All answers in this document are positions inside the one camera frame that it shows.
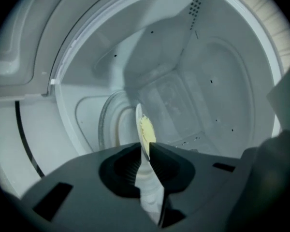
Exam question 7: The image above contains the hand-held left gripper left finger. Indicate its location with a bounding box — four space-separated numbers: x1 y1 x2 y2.
20 143 159 228

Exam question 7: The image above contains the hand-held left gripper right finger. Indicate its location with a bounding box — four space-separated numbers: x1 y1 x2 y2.
149 142 244 227

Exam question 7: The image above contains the white plate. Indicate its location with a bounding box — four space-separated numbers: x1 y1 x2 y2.
134 103 165 216

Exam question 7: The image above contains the white microwave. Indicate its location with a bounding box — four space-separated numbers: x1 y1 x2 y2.
0 0 290 203

